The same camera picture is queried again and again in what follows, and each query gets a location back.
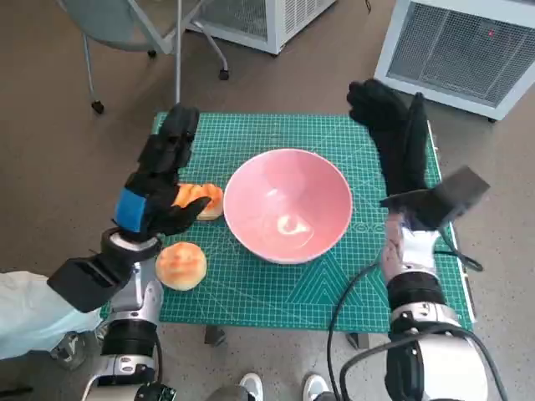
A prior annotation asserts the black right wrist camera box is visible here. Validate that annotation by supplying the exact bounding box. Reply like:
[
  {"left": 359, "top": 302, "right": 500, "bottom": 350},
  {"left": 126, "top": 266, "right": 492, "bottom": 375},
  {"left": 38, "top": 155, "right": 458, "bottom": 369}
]
[{"left": 413, "top": 165, "right": 491, "bottom": 231}]

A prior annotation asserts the small black electronics module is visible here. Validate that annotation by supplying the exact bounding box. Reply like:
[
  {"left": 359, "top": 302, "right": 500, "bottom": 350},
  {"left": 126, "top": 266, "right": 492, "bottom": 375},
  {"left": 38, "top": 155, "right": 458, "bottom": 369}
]
[{"left": 137, "top": 382, "right": 176, "bottom": 401}]

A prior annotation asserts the grey office chair on casters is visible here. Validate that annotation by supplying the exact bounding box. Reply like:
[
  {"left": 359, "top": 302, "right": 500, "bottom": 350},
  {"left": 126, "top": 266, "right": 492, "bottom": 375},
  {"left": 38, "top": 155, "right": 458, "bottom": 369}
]
[{"left": 53, "top": 0, "right": 231, "bottom": 114}]

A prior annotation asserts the white mesh cabinet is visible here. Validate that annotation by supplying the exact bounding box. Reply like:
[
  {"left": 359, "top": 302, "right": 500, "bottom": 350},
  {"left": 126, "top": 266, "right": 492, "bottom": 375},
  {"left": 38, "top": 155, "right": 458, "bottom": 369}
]
[
  {"left": 186, "top": 0, "right": 338, "bottom": 55},
  {"left": 374, "top": 0, "right": 535, "bottom": 122}
]

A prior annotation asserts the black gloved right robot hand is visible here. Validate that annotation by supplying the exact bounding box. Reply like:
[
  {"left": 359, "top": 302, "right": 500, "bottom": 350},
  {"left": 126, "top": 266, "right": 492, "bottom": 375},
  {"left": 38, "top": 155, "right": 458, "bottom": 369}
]
[{"left": 346, "top": 78, "right": 431, "bottom": 198}]

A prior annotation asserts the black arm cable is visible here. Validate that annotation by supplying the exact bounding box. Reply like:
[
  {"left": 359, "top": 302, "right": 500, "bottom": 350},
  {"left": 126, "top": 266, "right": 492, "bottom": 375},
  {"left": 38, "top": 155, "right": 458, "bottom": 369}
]
[
  {"left": 153, "top": 333, "right": 165, "bottom": 383},
  {"left": 327, "top": 262, "right": 390, "bottom": 401}
]

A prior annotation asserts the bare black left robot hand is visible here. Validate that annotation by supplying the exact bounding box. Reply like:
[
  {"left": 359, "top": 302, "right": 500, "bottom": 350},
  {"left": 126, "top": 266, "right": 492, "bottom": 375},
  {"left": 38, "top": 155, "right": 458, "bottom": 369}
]
[{"left": 110, "top": 103, "right": 212, "bottom": 244}]

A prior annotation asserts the white shoe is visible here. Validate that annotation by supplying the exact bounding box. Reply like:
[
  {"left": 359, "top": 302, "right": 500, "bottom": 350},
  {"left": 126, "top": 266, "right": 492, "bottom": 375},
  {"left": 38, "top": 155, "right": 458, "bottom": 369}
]
[
  {"left": 240, "top": 373, "right": 264, "bottom": 401},
  {"left": 303, "top": 373, "right": 331, "bottom": 401}
]

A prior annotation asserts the grey robot torso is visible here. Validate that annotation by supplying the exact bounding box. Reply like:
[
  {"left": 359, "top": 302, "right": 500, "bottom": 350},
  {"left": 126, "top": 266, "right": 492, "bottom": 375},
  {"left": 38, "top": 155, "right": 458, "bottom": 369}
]
[{"left": 206, "top": 384, "right": 252, "bottom": 401}]

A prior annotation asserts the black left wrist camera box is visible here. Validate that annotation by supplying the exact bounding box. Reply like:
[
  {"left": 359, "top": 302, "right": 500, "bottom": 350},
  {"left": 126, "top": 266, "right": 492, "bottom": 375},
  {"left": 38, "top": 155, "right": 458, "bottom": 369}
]
[{"left": 46, "top": 252, "right": 135, "bottom": 313}]

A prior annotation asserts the long braided bread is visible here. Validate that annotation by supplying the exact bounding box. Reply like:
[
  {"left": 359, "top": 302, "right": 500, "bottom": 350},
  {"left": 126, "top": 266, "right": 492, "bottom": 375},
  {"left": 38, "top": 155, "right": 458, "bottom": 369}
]
[{"left": 171, "top": 182, "right": 225, "bottom": 221}]

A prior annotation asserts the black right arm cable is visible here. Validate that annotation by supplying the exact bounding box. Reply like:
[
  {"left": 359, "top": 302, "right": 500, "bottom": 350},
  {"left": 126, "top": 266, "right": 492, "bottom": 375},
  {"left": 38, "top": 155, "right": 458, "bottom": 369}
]
[{"left": 327, "top": 262, "right": 390, "bottom": 401}]

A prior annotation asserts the metal caster frame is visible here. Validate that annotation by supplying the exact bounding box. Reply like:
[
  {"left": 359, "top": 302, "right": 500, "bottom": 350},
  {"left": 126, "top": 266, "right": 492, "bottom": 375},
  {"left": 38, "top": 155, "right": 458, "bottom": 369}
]
[{"left": 49, "top": 321, "right": 105, "bottom": 371}]

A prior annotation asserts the round bread bun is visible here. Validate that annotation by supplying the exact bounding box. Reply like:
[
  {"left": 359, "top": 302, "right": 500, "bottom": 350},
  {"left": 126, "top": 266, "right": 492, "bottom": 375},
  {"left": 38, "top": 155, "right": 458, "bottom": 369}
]
[{"left": 155, "top": 241, "right": 209, "bottom": 292}]

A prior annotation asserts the green cutting mat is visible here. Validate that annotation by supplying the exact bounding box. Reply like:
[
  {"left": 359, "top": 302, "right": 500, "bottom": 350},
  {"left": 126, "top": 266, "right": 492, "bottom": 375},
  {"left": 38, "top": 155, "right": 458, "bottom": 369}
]
[{"left": 99, "top": 110, "right": 477, "bottom": 333}]

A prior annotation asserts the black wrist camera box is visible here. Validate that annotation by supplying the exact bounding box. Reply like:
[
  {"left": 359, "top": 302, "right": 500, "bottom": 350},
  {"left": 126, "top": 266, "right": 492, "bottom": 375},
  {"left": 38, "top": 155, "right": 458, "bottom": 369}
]
[
  {"left": 413, "top": 165, "right": 491, "bottom": 231},
  {"left": 46, "top": 252, "right": 135, "bottom": 313}
]

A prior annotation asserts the pink bowl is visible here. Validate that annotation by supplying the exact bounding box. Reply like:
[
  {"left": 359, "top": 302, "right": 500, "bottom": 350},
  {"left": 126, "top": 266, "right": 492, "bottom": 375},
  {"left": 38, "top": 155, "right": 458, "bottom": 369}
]
[{"left": 222, "top": 148, "right": 354, "bottom": 265}]

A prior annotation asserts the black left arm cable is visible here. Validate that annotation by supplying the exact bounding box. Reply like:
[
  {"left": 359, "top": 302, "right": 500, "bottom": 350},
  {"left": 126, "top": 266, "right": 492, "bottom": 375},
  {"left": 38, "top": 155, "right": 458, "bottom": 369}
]
[{"left": 153, "top": 333, "right": 165, "bottom": 383}]

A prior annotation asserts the black table foot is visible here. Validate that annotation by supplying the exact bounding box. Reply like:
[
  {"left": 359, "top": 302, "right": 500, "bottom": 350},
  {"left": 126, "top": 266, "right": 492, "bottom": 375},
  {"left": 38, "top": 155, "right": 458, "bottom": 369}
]
[
  {"left": 346, "top": 332, "right": 371, "bottom": 350},
  {"left": 204, "top": 325, "right": 227, "bottom": 347}
]

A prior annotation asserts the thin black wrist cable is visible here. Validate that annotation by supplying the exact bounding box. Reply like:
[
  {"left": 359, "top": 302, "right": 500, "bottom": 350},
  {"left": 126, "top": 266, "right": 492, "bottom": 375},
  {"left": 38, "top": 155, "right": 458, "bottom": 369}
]
[{"left": 434, "top": 227, "right": 484, "bottom": 272}]

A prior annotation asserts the white metal pole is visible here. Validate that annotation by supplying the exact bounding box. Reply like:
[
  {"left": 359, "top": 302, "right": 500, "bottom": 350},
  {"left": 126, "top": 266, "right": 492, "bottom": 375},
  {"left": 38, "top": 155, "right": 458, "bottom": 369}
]
[{"left": 174, "top": 0, "right": 185, "bottom": 105}]

